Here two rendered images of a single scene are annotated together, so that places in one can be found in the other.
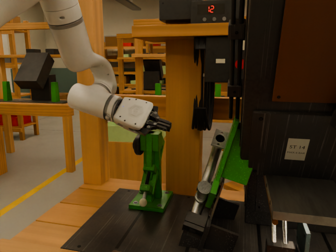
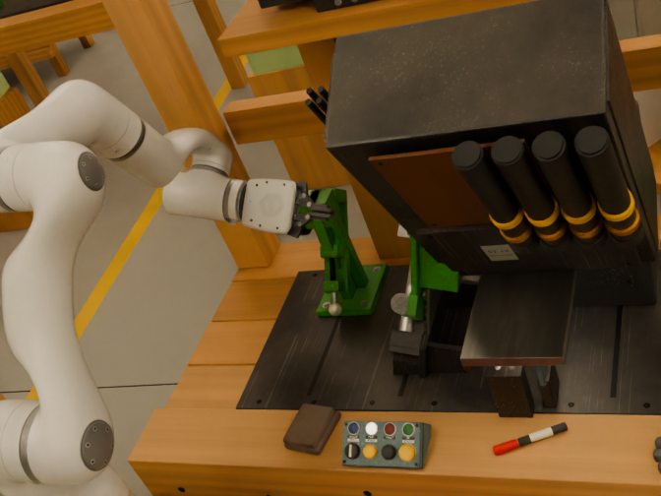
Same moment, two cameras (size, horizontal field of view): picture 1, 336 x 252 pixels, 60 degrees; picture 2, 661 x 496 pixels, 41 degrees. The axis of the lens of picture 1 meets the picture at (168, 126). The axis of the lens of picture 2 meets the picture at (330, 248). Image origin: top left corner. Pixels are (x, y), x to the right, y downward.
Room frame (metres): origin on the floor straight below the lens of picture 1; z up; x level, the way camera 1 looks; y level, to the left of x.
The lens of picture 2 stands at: (-0.48, -0.39, 2.12)
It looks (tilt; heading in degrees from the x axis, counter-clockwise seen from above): 35 degrees down; 17
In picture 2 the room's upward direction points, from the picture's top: 23 degrees counter-clockwise
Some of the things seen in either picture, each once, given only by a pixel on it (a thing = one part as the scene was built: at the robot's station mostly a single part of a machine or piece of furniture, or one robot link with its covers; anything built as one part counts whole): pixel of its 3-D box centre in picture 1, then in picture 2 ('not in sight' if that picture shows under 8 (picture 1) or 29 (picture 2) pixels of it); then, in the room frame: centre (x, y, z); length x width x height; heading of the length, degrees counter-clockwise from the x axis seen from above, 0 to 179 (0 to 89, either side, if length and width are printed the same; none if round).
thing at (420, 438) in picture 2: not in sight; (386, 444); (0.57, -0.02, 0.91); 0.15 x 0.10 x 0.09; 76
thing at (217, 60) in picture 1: (231, 59); not in sight; (1.04, -0.22, 1.42); 0.17 x 0.12 x 0.15; 76
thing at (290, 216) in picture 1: (298, 183); (527, 279); (0.69, -0.33, 1.11); 0.39 x 0.16 x 0.03; 166
